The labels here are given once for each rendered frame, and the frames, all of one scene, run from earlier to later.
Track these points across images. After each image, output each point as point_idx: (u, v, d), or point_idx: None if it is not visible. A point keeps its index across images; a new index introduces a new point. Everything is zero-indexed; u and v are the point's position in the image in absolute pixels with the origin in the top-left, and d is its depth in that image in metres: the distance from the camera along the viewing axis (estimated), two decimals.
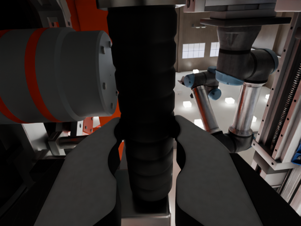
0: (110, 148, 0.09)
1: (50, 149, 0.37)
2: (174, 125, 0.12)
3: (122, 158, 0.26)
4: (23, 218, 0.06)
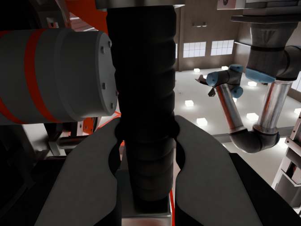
0: (111, 148, 0.09)
1: (51, 149, 0.37)
2: (174, 125, 0.12)
3: (122, 158, 0.26)
4: (24, 218, 0.06)
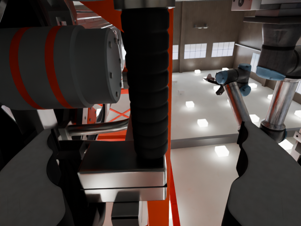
0: (47, 160, 0.08)
1: (60, 135, 0.41)
2: (241, 131, 0.11)
3: (125, 139, 0.30)
4: None
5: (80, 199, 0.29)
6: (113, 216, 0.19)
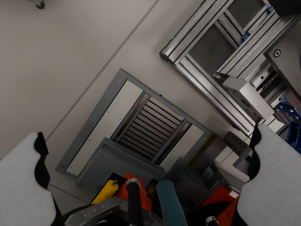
0: (35, 164, 0.08)
1: None
2: (255, 134, 0.10)
3: None
4: None
5: None
6: None
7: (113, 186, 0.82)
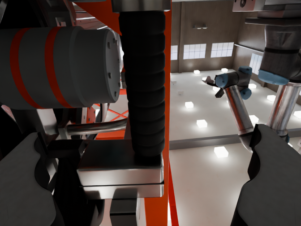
0: (35, 164, 0.08)
1: (60, 135, 0.41)
2: (255, 134, 0.10)
3: (124, 138, 0.31)
4: None
5: (79, 197, 0.30)
6: (111, 212, 0.19)
7: None
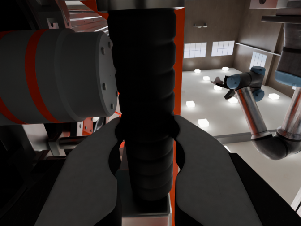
0: (111, 148, 0.09)
1: (51, 149, 0.37)
2: (173, 125, 0.12)
3: (122, 158, 0.26)
4: (24, 218, 0.06)
5: None
6: None
7: None
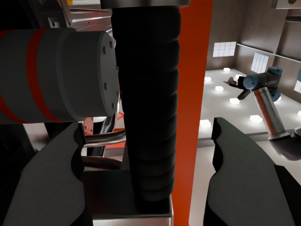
0: (72, 153, 0.09)
1: None
2: (214, 127, 0.11)
3: (123, 159, 0.26)
4: None
5: None
6: None
7: None
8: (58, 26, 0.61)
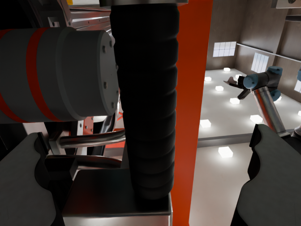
0: (35, 164, 0.08)
1: (51, 148, 0.37)
2: (255, 134, 0.10)
3: (122, 158, 0.26)
4: None
5: None
6: None
7: None
8: (58, 26, 0.61)
